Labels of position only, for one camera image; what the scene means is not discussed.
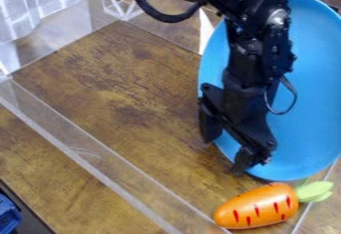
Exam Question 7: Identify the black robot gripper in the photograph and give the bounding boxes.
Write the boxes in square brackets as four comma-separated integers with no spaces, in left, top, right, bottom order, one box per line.
[198,71,277,176]

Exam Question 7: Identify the blue round plate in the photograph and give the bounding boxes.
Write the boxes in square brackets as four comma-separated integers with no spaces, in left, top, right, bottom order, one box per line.
[197,0,341,182]

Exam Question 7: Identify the orange toy carrot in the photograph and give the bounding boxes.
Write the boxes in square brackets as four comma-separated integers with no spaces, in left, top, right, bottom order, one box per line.
[213,181,334,229]

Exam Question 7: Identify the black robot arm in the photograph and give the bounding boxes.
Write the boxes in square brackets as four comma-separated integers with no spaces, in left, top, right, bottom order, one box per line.
[186,0,295,174]

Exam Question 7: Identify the blue object at corner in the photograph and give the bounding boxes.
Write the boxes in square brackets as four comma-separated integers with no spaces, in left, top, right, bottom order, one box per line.
[0,194,21,234]

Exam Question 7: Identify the clear acrylic enclosure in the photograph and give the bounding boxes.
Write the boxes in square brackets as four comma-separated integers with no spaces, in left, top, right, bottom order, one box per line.
[0,0,341,234]

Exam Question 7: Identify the black braided cable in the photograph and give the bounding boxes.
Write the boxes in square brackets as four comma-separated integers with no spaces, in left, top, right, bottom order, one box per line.
[124,0,203,24]

